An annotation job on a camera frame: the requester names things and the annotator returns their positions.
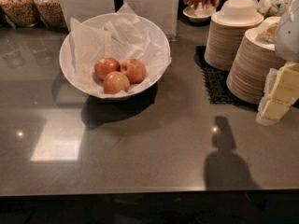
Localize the stack paper bowls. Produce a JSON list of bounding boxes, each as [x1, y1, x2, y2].
[[226, 17, 285, 105], [204, 0, 263, 71]]

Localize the back stack paper bowls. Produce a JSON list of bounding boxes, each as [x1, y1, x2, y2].
[[204, 0, 263, 71]]

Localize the small white bowl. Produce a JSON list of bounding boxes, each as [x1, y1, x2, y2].
[[183, 6, 216, 23]]

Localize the left clear sign holder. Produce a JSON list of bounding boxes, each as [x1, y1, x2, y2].
[[60, 0, 115, 29]]

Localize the large white bowl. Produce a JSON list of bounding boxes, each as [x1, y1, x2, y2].
[[59, 12, 172, 101]]

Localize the white paper liner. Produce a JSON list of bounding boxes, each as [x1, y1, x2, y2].
[[68, 2, 173, 99]]

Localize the cereal glass jar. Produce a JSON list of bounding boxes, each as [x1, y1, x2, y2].
[[34, 0, 65, 28], [0, 0, 39, 27]]

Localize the black mesh mat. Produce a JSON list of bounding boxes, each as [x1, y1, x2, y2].
[[194, 46, 249, 105]]

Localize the front stack paper bowls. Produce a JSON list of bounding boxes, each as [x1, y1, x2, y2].
[[226, 17, 285, 105]]

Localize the right cereal glass jar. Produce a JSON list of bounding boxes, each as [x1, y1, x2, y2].
[[34, 0, 65, 28]]

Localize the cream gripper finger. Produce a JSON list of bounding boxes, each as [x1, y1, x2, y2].
[[256, 17, 280, 44], [256, 62, 299, 126]]

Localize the left cereal glass jar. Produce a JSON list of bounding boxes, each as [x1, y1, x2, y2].
[[0, 0, 39, 27]]

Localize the red apple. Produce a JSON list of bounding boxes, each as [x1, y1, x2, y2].
[[94, 57, 120, 80], [121, 59, 147, 84], [103, 71, 130, 94]]

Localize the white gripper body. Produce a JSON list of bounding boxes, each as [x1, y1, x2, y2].
[[275, 0, 299, 62]]

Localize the red apple front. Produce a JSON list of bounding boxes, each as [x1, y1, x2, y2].
[[103, 71, 130, 94]]

